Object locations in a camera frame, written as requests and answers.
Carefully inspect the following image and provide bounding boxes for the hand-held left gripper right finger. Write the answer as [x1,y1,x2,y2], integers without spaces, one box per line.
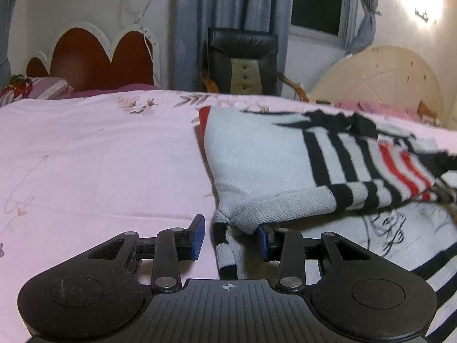
[256,223,374,292]

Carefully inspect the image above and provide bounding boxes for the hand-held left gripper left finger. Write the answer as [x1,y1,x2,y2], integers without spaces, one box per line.
[86,214,206,294]

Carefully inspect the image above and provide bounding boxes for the grey striped knit sweater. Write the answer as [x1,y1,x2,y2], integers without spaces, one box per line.
[195,105,457,343]

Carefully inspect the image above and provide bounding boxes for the pink floral bedsheet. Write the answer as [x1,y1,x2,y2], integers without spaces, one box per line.
[0,91,457,343]

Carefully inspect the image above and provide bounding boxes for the pink bedding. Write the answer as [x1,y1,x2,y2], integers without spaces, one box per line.
[337,100,431,123]

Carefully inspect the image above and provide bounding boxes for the black leather armchair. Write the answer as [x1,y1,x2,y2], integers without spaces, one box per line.
[201,27,308,101]

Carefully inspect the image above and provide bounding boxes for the cream round headboard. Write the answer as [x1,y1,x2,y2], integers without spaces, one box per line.
[309,46,445,124]

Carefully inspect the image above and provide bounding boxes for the red scalloped headboard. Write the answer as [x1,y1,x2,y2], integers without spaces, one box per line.
[26,22,163,91]

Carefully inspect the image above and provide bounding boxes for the pink striped pillow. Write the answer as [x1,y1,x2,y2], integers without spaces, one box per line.
[28,77,75,100]

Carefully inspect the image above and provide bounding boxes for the red floral cloth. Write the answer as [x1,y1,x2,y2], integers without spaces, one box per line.
[0,74,33,108]

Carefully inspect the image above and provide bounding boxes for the wide grey curtain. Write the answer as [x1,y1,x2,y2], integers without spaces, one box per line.
[175,0,290,95]

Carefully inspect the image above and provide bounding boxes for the dark window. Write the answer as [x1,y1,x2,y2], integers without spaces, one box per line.
[291,0,344,37]

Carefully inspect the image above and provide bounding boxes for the tied grey curtain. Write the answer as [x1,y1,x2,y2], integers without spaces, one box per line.
[344,0,382,55]

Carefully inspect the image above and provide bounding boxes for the narrow grey curtain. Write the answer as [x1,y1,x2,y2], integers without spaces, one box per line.
[0,0,23,87]

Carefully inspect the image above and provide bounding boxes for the hanging white cord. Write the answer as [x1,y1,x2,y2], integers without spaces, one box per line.
[121,0,158,87]

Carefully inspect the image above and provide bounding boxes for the wall hooks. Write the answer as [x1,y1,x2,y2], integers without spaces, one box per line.
[414,7,438,24]

